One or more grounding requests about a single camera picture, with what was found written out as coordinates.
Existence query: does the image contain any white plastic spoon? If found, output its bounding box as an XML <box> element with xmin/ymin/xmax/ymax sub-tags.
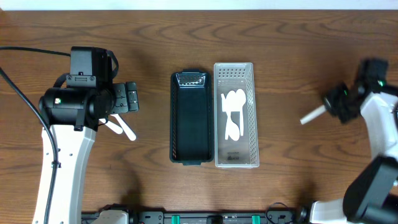
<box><xmin>300</xmin><ymin>105</ymin><xmax>326</xmax><ymax>124</ymax></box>
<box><xmin>112</xmin><ymin>114</ymin><xmax>137</xmax><ymax>141</ymax></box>
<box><xmin>221</xmin><ymin>98</ymin><xmax>240</xmax><ymax>141</ymax></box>
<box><xmin>221</xmin><ymin>90</ymin><xmax>240</xmax><ymax>122</ymax></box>
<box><xmin>236</xmin><ymin>89</ymin><xmax>246</xmax><ymax>136</ymax></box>

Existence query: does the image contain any white plastic fork diagonal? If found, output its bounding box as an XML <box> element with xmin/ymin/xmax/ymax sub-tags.
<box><xmin>99</xmin><ymin>118</ymin><xmax>123</xmax><ymax>134</ymax></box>

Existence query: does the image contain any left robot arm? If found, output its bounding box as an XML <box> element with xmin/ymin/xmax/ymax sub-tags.
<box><xmin>33</xmin><ymin>47</ymin><xmax>139</xmax><ymax>223</ymax></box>

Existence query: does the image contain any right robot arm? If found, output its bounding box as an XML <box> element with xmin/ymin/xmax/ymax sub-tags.
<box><xmin>299</xmin><ymin>58</ymin><xmax>397</xmax><ymax>223</ymax></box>

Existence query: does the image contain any black plastic basket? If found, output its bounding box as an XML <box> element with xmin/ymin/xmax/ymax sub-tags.
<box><xmin>169</xmin><ymin>69</ymin><xmax>215</xmax><ymax>166</ymax></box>

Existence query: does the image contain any clear plastic basket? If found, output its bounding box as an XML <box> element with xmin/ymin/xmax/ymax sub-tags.
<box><xmin>213</xmin><ymin>62</ymin><xmax>259</xmax><ymax>169</ymax></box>

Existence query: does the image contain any black mounting rail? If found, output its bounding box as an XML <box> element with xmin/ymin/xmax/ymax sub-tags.
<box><xmin>81</xmin><ymin>202</ymin><xmax>310</xmax><ymax>224</ymax></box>

